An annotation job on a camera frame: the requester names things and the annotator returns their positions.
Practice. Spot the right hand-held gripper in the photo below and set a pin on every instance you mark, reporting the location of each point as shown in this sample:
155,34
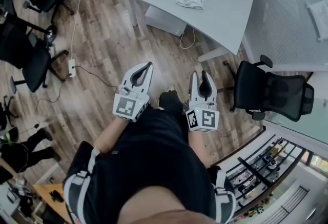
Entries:
208,118

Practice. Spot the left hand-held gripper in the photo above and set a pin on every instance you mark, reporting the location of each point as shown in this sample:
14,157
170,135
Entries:
128,107

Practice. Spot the person's left forearm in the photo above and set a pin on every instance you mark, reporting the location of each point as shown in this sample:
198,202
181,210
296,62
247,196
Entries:
110,135

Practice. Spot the person's right forearm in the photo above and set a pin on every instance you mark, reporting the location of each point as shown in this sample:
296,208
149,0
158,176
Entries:
198,146

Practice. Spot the person's black shoe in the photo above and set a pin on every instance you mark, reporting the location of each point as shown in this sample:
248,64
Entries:
171,102

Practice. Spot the white drawer cabinet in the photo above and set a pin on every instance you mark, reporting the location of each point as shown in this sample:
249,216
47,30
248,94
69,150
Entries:
164,21

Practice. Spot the white power strip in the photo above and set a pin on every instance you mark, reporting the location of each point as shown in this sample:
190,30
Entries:
71,68

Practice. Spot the person's black and white top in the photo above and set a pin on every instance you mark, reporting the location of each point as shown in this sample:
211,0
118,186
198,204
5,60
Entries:
153,161

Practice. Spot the black metal railing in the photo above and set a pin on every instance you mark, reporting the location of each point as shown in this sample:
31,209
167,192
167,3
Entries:
258,174

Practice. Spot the black office chair base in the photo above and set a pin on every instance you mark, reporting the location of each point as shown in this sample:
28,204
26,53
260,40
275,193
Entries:
7,110

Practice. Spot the wooden desk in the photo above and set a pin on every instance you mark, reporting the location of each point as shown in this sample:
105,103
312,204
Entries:
42,191

